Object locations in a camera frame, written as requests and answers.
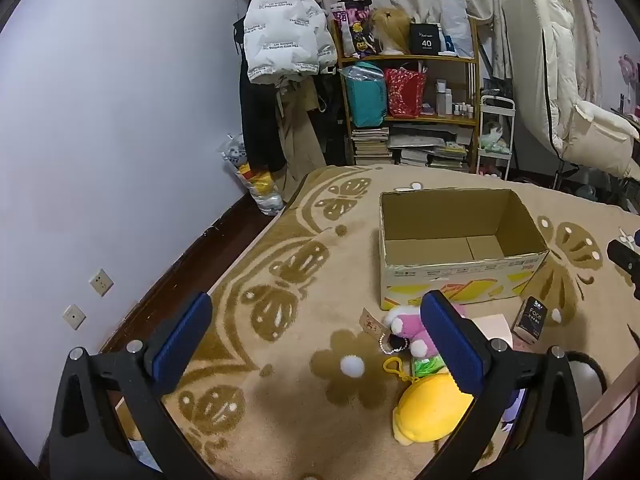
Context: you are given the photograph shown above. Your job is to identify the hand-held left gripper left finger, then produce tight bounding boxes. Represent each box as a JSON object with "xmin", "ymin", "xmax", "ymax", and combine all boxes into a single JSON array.
[{"xmin": 47, "ymin": 291, "xmax": 221, "ymax": 480}]

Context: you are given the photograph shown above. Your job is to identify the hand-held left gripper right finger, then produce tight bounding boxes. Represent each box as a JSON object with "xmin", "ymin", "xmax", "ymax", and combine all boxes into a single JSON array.
[{"xmin": 419, "ymin": 290, "xmax": 586, "ymax": 480}]

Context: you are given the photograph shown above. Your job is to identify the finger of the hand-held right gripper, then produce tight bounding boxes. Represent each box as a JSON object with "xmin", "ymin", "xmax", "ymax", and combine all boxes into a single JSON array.
[{"xmin": 606, "ymin": 239, "xmax": 640, "ymax": 277}]

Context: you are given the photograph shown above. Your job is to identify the pink plush bear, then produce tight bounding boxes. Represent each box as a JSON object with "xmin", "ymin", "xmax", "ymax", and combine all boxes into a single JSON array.
[{"xmin": 382, "ymin": 302, "xmax": 468, "ymax": 359}]

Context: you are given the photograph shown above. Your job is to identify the yellow plush toy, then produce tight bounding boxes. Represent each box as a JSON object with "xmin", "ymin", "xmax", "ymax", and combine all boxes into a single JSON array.
[{"xmin": 384, "ymin": 357, "xmax": 476, "ymax": 445}]

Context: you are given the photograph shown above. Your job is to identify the printed cardboard box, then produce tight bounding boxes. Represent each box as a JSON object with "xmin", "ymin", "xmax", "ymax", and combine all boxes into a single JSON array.
[{"xmin": 378, "ymin": 188, "xmax": 551, "ymax": 312}]

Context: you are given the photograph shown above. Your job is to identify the green tissue packet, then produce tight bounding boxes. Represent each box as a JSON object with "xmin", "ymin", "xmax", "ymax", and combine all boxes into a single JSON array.
[{"xmin": 412, "ymin": 354, "xmax": 451, "ymax": 378}]

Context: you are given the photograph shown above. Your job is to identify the brown paper tag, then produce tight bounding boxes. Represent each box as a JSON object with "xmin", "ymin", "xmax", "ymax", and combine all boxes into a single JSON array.
[{"xmin": 359, "ymin": 307, "xmax": 388, "ymax": 336}]

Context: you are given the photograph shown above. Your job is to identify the black tissue packet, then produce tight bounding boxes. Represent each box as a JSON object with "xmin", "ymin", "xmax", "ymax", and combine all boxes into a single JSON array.
[{"xmin": 511, "ymin": 296, "xmax": 549, "ymax": 345}]

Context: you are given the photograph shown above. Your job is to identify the clear plastic bag of items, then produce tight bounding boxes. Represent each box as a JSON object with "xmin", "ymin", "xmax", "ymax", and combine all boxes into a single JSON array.
[{"xmin": 217, "ymin": 135, "xmax": 286, "ymax": 217}]

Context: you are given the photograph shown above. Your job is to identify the person's pink clothing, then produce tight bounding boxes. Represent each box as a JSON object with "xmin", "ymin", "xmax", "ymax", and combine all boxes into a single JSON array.
[{"xmin": 582, "ymin": 360, "xmax": 640, "ymax": 480}]

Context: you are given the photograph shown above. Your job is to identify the white metal trolley cart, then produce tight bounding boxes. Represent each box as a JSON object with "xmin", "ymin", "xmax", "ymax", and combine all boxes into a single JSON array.
[{"xmin": 475, "ymin": 95, "xmax": 516, "ymax": 181}]

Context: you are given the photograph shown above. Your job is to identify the stacks of books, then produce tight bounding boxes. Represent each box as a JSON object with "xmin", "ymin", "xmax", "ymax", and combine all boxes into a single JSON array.
[{"xmin": 350, "ymin": 127, "xmax": 473, "ymax": 173}]

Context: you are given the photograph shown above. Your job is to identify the white recliner chair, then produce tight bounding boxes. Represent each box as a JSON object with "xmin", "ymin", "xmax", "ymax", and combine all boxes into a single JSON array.
[{"xmin": 501, "ymin": 0, "xmax": 640, "ymax": 181}]

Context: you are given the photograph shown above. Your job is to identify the beige coat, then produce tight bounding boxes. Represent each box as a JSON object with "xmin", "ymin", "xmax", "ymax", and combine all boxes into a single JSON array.
[{"xmin": 275, "ymin": 77, "xmax": 326, "ymax": 201}]

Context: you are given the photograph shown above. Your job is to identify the black coat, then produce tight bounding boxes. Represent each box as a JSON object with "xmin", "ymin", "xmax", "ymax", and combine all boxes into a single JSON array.
[{"xmin": 235, "ymin": 20, "xmax": 288, "ymax": 173}]

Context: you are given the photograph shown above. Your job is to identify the row of cosmetic bottles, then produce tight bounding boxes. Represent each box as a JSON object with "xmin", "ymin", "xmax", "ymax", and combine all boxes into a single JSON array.
[{"xmin": 435, "ymin": 79, "xmax": 476, "ymax": 118}]

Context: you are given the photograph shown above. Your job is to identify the red gift bag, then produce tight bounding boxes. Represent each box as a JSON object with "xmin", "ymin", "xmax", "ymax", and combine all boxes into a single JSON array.
[{"xmin": 384, "ymin": 67, "xmax": 427, "ymax": 118}]

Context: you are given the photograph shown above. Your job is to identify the teal bag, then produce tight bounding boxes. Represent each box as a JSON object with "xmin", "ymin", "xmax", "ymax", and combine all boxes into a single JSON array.
[{"xmin": 340, "ymin": 62, "xmax": 388, "ymax": 128}]

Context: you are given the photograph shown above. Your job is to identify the white plastic bag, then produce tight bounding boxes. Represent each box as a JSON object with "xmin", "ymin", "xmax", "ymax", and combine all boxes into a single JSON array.
[{"xmin": 440, "ymin": 0, "xmax": 473, "ymax": 58}]

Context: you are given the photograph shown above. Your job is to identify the black box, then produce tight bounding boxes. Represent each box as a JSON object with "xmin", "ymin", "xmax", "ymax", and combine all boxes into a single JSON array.
[{"xmin": 410, "ymin": 22, "xmax": 442, "ymax": 55}]

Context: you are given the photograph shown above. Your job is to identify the wooden shelf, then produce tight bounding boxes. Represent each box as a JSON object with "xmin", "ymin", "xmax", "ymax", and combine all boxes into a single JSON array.
[{"xmin": 332, "ymin": 15, "xmax": 481, "ymax": 173}]

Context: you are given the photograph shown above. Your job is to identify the white puffer jacket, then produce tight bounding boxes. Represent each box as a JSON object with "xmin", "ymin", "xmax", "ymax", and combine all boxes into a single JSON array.
[{"xmin": 243, "ymin": 0, "xmax": 338, "ymax": 86}]

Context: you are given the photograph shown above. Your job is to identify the blonde wig mannequin head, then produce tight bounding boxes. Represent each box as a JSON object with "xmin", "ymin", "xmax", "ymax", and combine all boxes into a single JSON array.
[{"xmin": 369, "ymin": 7, "xmax": 413, "ymax": 55}]

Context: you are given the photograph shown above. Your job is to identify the purple pink toy package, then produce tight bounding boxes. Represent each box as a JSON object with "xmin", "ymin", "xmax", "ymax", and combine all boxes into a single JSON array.
[{"xmin": 330, "ymin": 0, "xmax": 376, "ymax": 58}]

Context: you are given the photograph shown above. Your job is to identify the bead keychain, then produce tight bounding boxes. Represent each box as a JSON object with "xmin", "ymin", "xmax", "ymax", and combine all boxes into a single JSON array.
[{"xmin": 379, "ymin": 332, "xmax": 413, "ymax": 357}]

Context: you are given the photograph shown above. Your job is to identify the dark wooden bed frame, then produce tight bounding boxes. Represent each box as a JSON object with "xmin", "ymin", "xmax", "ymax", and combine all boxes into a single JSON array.
[{"xmin": 97, "ymin": 192, "xmax": 286, "ymax": 356}]

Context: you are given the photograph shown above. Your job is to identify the white wall socket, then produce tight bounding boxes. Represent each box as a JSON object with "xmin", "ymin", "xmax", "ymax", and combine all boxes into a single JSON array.
[
  {"xmin": 89, "ymin": 269, "xmax": 114, "ymax": 297},
  {"xmin": 63, "ymin": 304, "xmax": 87, "ymax": 331}
]

